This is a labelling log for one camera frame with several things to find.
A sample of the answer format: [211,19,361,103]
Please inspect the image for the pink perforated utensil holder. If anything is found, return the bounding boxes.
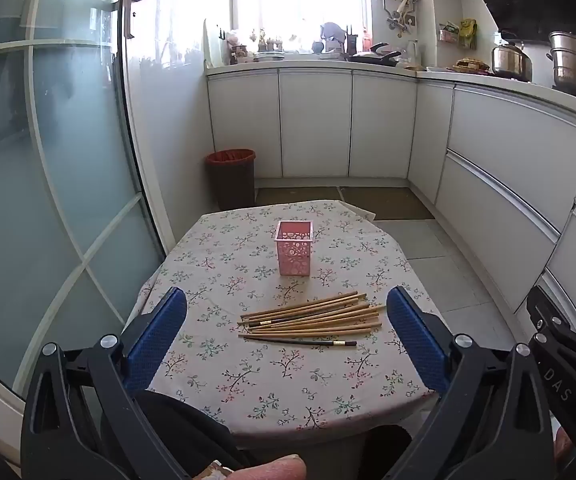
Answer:
[274,220,317,277]

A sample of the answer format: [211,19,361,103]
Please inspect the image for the person's left hand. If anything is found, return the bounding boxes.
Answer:
[195,454,309,480]

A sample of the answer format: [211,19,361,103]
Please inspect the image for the white door base cabinet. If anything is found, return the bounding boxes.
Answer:
[205,62,419,181]

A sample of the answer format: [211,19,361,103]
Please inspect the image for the water heater pipes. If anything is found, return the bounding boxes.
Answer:
[380,0,419,38]

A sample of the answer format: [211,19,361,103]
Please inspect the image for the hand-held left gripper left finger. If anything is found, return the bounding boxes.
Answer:
[20,286,194,480]

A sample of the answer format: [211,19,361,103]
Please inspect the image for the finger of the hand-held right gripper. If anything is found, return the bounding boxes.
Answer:
[527,285,576,342]

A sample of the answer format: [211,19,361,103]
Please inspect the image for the floral tablecloth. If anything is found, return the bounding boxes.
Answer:
[135,199,439,436]

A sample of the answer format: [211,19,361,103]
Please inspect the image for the pile of wooden chopsticks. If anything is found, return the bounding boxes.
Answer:
[238,291,387,337]

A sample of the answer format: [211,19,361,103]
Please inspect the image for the person's right hand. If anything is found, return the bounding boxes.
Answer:
[554,430,575,469]

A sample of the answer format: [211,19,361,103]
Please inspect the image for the small stainless steel pot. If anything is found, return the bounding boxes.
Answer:
[491,41,534,82]

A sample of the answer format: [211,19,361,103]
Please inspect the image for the small potted plants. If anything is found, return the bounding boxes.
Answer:
[250,27,289,51]

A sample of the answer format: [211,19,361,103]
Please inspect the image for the metal door handle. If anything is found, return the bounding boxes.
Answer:
[123,0,152,40]

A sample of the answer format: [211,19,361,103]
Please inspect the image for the person's dark pants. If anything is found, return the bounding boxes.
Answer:
[133,389,414,480]

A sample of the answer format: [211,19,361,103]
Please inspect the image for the plate of food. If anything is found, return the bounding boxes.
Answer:
[450,57,493,75]

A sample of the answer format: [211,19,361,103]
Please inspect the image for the small figurine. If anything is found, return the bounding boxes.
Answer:
[228,30,249,65]

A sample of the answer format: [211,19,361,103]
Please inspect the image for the white drawer base cabinet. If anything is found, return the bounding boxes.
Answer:
[408,70,576,323]

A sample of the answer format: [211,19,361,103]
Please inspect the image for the yellow hanging bag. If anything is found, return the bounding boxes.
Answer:
[458,19,478,51]

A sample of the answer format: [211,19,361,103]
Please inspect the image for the black frying pan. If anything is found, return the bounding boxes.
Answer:
[347,42,403,68]

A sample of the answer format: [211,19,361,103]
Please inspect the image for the grey bag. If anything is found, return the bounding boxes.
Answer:
[319,22,347,53]

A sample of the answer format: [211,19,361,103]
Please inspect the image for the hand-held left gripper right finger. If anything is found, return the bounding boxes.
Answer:
[383,286,556,480]

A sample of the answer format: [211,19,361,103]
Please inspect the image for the brown trash bin red bag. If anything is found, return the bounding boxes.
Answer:
[205,148,257,212]

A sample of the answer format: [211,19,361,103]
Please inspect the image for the frosted glass sliding door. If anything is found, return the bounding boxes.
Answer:
[0,0,175,413]

